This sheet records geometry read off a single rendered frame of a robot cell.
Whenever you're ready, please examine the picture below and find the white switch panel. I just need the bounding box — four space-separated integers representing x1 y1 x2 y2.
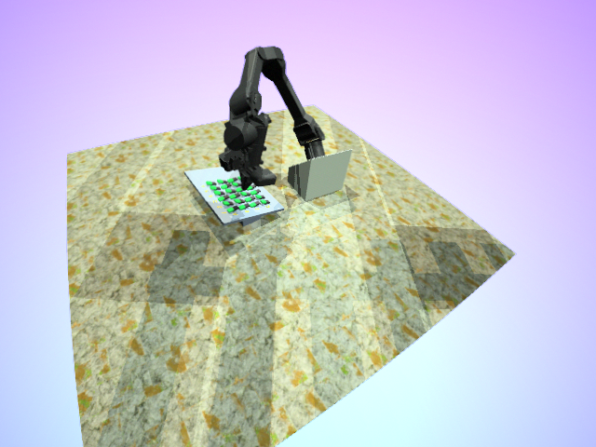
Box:
184 167 285 227

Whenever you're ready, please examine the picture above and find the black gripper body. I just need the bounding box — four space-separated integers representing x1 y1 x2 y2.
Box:
241 144 277 187

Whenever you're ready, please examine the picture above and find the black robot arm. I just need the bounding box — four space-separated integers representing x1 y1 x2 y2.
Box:
218 46 326 172

